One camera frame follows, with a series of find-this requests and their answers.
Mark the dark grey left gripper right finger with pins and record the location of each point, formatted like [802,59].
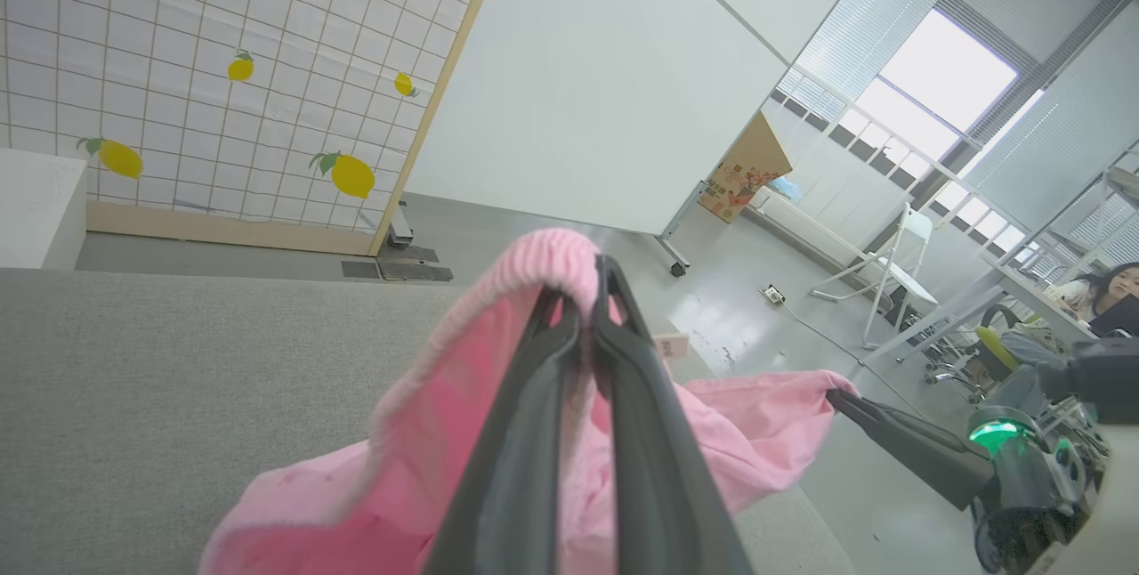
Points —
[658,468]

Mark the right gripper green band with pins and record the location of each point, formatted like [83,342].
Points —
[1023,486]

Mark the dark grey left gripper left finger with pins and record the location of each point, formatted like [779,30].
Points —
[516,468]

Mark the pink cloth shorts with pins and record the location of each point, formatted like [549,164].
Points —
[418,477]

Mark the green office chair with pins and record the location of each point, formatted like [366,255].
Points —
[997,352]

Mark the small beige block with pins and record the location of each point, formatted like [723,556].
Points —
[672,345]

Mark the white folding chair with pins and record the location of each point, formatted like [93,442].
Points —
[903,277]

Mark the white desk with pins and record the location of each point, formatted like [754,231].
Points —
[1032,295]

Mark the floor power outlet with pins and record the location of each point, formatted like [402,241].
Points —
[773,295]

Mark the metal panel foot plate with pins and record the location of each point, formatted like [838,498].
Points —
[411,265]

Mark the dark laptop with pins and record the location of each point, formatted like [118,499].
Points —
[1119,317]

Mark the seated person with dark hair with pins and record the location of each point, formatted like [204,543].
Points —
[1103,286]

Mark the blue bag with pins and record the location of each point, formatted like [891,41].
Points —
[787,189]

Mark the white metal shelf rack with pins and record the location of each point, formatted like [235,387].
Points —
[1103,210]

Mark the printed cardboard box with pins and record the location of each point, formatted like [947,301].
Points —
[743,174]

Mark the grey fabric sofa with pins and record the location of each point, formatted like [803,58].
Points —
[178,379]

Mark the white rolling partition board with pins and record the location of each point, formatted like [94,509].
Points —
[587,85]

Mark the lemon print grid panel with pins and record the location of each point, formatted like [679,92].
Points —
[222,68]

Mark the white box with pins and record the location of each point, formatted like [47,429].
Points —
[40,210]

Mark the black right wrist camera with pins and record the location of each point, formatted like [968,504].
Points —
[1099,379]

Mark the window with white frame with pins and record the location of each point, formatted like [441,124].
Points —
[934,85]

